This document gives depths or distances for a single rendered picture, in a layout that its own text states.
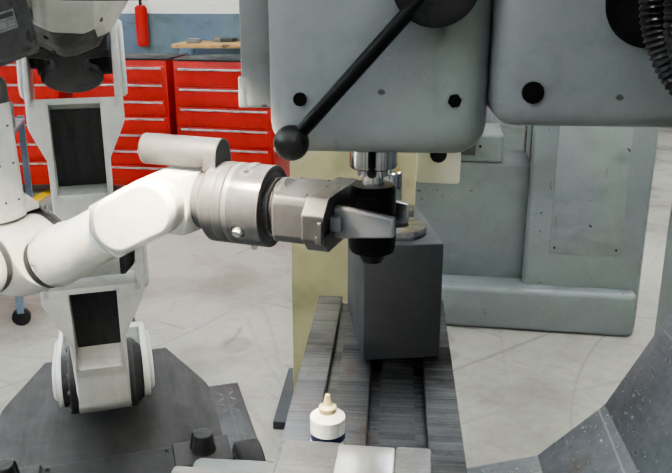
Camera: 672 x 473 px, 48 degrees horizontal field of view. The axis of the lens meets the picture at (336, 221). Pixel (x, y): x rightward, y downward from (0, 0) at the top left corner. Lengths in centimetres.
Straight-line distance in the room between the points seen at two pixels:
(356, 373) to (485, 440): 160
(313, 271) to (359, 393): 157
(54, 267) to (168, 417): 84
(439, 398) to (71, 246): 53
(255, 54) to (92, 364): 97
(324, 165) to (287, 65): 189
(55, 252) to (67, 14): 32
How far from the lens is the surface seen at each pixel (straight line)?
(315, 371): 116
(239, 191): 78
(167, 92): 562
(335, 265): 263
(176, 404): 178
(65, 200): 139
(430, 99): 65
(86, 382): 162
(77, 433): 173
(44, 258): 96
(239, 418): 204
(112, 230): 86
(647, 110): 66
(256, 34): 74
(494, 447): 269
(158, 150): 84
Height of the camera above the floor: 145
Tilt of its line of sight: 17 degrees down
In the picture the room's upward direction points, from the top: straight up
